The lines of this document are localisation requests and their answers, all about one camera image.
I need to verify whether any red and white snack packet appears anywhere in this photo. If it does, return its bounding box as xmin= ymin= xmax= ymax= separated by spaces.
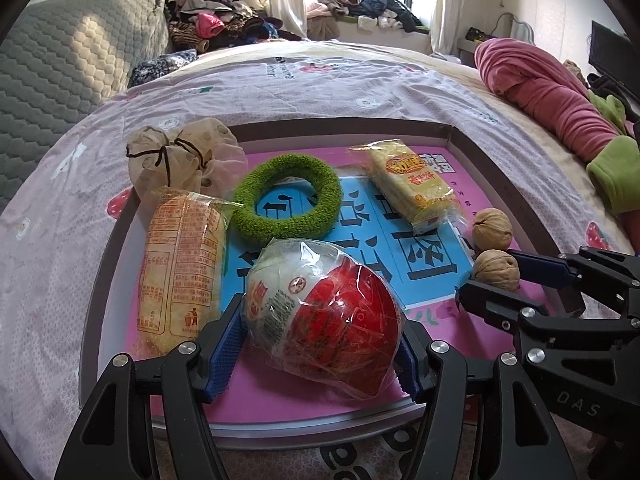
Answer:
xmin=243 ymin=238 xmax=405 ymax=401

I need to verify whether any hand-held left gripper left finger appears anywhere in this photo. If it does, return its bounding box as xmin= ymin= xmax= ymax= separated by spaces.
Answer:
xmin=54 ymin=294 xmax=247 ymax=480

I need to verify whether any dark floral cushion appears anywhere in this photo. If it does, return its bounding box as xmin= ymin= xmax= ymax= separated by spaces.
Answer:
xmin=127 ymin=49 xmax=198 ymax=88

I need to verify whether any yellow cracker packet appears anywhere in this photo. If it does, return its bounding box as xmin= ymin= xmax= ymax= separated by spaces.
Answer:
xmin=349 ymin=139 xmax=463 ymax=235

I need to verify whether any green fleece garment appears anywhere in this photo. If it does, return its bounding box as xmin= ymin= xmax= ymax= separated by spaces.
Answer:
xmin=586 ymin=92 xmax=640 ymax=216

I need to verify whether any pile of mixed clothes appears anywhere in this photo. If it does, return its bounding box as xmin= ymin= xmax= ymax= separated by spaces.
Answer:
xmin=162 ymin=0 xmax=306 ymax=53

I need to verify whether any pink fleece blanket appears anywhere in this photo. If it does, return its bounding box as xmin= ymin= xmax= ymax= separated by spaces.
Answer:
xmin=474 ymin=37 xmax=633 ymax=161

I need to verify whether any grey quilted headboard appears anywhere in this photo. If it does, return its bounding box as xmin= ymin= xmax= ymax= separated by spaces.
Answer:
xmin=0 ymin=0 xmax=171 ymax=211

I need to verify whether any green fuzzy hair scrunchie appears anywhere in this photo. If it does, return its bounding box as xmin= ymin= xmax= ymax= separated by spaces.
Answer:
xmin=230 ymin=155 xmax=343 ymax=248

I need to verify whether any pink blue game board tray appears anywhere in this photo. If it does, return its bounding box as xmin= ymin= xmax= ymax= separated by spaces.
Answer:
xmin=77 ymin=119 xmax=586 ymax=453

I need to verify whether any orange biscuit packet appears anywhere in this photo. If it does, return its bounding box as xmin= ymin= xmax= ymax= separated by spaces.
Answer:
xmin=134 ymin=186 xmax=236 ymax=358

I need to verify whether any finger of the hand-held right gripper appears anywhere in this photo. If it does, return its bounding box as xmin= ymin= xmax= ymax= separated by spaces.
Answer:
xmin=507 ymin=246 xmax=640 ymax=311
xmin=456 ymin=280 xmax=551 ymax=333

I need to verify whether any brown walnut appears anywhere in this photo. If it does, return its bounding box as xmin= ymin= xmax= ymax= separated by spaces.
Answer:
xmin=471 ymin=208 xmax=513 ymax=252
xmin=472 ymin=250 xmax=521 ymax=292

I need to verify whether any beige drawstring pouch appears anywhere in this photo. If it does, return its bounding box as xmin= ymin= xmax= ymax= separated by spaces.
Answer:
xmin=125 ymin=117 xmax=249 ymax=201

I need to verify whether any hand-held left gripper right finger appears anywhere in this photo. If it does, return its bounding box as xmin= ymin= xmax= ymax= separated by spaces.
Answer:
xmin=395 ymin=317 xmax=578 ymax=480

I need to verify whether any black monitor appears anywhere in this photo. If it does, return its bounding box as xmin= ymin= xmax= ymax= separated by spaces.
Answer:
xmin=590 ymin=20 xmax=640 ymax=101

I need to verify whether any clothes heap on windowsill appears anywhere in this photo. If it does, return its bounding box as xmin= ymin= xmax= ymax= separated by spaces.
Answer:
xmin=305 ymin=0 xmax=426 ymax=33

